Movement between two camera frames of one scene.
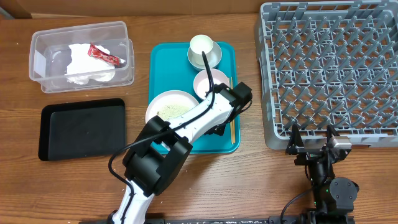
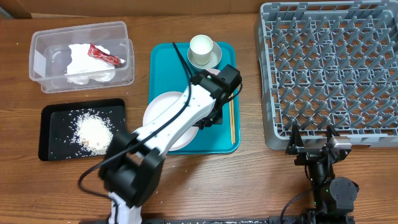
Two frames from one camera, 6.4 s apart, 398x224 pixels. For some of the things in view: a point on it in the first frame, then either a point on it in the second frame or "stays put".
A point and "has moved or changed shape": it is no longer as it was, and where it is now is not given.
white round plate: x=169 y=98 stays put
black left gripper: x=219 y=129 to x=217 y=116
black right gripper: x=295 y=147 stays put
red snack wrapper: x=94 y=50 stays put
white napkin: x=84 y=67 stays put
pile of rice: x=171 y=111 has moved or changed shape
